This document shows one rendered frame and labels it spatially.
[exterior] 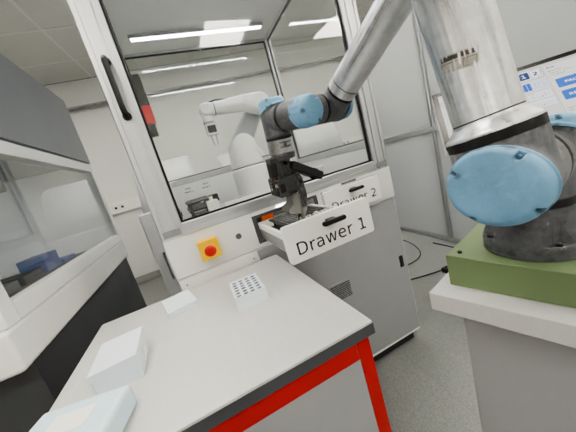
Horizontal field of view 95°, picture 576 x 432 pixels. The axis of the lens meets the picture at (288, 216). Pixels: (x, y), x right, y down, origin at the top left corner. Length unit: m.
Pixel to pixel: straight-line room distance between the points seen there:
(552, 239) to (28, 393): 1.19
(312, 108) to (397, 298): 1.10
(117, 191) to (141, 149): 3.35
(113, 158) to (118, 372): 3.83
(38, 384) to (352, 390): 0.78
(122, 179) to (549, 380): 4.27
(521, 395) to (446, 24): 0.67
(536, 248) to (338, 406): 0.45
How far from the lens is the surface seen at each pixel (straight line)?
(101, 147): 4.41
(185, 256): 1.02
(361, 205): 0.82
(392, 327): 1.54
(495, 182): 0.43
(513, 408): 0.80
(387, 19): 0.68
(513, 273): 0.61
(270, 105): 0.75
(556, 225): 0.61
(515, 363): 0.72
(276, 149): 0.76
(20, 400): 1.05
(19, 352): 0.92
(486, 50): 0.46
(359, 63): 0.71
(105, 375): 0.69
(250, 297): 0.73
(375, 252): 1.33
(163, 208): 1.00
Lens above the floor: 1.09
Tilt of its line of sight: 11 degrees down
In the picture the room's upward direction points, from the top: 16 degrees counter-clockwise
